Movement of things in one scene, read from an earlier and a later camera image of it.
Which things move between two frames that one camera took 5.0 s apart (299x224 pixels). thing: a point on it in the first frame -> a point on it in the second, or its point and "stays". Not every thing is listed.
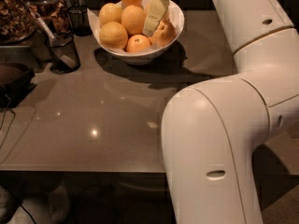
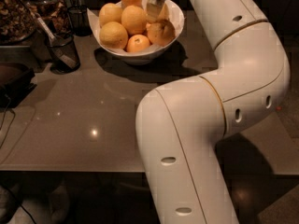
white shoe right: (60, 201) stays
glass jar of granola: (48, 2) stays
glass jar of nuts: (17, 23) stays
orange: (146, 9) -> (163, 13)
